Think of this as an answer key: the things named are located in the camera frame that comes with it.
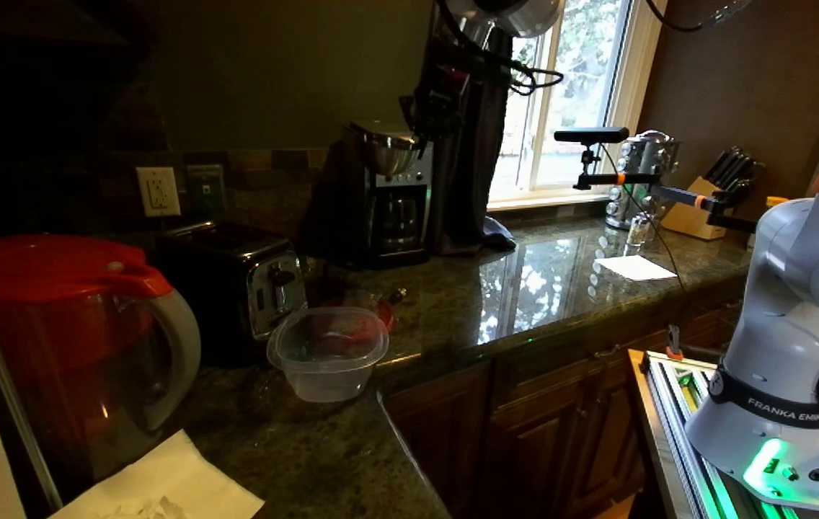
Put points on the clear plastic food container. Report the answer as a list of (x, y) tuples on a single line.
[(327, 369)]

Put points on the wooden knife block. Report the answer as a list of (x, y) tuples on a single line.
[(693, 218)]

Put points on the bright window white frame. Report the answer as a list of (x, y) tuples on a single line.
[(572, 97)]

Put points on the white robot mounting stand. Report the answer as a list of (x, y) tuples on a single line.
[(670, 413)]

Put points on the white paper napkin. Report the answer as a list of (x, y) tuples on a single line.
[(159, 480)]

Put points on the dark wall switch plate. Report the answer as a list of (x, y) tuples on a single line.
[(206, 191)]

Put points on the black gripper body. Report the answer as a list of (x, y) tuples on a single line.
[(445, 85)]

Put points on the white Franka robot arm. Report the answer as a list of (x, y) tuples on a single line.
[(793, 319)]

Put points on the red water pitcher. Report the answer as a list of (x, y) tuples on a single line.
[(63, 326)]

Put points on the silver metal bowl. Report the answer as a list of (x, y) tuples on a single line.
[(388, 147)]

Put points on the shiny silver metal object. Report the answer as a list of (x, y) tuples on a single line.
[(640, 163)]

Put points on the black chrome toaster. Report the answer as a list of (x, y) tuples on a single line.
[(226, 290)]

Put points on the silver black coffee maker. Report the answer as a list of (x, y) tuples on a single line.
[(352, 219)]

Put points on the dark wooden lower cabinet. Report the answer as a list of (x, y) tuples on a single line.
[(526, 434)]

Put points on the white wall outlet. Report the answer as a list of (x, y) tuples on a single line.
[(157, 191)]

